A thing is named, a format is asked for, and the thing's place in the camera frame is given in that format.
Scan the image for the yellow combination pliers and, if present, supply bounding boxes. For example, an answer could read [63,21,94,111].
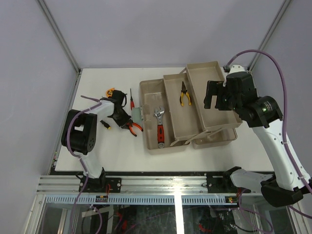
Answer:
[179,81,192,106]

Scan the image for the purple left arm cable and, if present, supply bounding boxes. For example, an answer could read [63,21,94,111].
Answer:
[67,95,103,234]

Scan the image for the silver adjustable wrench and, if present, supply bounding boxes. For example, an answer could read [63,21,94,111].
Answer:
[154,106,165,148]

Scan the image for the green tool box latch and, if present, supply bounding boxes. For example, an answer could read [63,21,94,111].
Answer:
[132,107,143,123]

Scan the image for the large black yellow screwdriver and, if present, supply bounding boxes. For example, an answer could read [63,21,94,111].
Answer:
[100,120,111,129]

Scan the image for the red handle screwdriver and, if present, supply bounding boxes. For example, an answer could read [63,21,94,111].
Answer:
[130,89,135,110]

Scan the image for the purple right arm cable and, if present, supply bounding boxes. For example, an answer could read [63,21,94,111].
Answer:
[223,49,312,232]

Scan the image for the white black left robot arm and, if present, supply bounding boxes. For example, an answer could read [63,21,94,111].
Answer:
[61,90,131,193]

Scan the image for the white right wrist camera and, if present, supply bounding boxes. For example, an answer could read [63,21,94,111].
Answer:
[223,65,246,76]

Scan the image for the orange long nose pliers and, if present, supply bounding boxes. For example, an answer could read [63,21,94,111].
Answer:
[123,121,144,137]

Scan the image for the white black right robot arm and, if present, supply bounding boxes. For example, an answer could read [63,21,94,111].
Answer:
[204,71,312,207]

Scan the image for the translucent brown tool box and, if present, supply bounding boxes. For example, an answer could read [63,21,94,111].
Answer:
[139,61,242,155]

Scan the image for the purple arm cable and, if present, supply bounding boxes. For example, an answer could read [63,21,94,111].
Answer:
[67,95,103,234]
[223,49,312,232]

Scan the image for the orange tape measure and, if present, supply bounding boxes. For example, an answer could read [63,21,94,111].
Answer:
[106,88,115,98]

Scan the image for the aluminium front rail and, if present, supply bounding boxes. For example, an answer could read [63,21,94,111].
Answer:
[36,174,298,195]

